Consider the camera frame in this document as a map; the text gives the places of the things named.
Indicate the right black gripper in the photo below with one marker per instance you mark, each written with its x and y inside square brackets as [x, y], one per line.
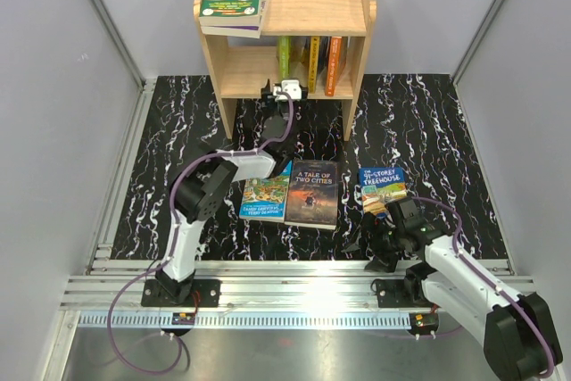
[384, 262]

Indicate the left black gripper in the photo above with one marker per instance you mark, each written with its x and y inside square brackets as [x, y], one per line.
[268, 99]

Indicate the green 65-Storey Treehouse book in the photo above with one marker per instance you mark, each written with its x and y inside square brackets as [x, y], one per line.
[284, 57]

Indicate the orange 78-Storey Treehouse book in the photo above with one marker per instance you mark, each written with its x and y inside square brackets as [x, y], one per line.
[336, 63]

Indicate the blue 91-Storey Treehouse book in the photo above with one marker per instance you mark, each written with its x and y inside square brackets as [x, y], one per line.
[380, 186]

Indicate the blue back-cover Treehouse book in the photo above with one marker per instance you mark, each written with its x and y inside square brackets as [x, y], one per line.
[315, 58]

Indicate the purple 52-Storey Treehouse book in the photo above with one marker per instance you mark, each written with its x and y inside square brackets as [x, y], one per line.
[239, 31]

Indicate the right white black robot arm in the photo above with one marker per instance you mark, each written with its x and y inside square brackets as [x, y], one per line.
[516, 330]

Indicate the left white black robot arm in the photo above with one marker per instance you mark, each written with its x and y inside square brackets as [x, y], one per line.
[197, 188]

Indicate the dark Tale of Two Cities book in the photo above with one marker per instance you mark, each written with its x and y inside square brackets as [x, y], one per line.
[312, 199]

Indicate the wooden two-tier shelf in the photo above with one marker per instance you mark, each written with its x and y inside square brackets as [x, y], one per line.
[239, 72]

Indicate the light blue Treehouse book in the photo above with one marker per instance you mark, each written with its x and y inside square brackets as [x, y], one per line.
[265, 199]

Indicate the black marble pattern mat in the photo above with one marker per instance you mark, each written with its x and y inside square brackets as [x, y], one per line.
[412, 121]

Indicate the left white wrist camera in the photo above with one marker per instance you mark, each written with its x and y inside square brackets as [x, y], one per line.
[288, 89]

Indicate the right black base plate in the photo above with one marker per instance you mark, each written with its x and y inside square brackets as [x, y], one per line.
[399, 293]

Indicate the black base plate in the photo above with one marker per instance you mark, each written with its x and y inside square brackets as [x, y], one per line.
[201, 292]
[399, 293]

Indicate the slotted cable duct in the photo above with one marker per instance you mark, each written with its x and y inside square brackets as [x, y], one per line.
[260, 320]

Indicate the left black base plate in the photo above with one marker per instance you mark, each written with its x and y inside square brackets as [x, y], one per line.
[201, 292]

